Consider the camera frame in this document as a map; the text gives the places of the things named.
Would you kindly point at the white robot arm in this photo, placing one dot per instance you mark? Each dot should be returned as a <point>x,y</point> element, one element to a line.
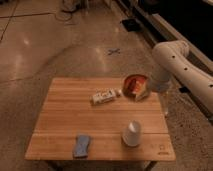
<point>170,59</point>

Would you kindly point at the orange bowl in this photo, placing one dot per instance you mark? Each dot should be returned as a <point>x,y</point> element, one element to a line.
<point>134,87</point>

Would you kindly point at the wooden folding table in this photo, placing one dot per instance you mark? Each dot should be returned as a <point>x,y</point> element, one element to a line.
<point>67,112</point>

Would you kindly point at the white paper cup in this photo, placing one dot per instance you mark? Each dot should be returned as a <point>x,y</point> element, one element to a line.
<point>132,134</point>

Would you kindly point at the blue sponge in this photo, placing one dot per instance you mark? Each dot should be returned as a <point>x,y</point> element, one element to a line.
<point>81,146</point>

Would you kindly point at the black floor plate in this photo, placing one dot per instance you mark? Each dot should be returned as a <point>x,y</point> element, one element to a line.
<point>130,25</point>

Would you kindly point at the black table bracket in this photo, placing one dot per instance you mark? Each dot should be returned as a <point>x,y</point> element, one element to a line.
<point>184,90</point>

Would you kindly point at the grey object with cables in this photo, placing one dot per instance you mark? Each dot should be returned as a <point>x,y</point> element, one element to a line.
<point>70,5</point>

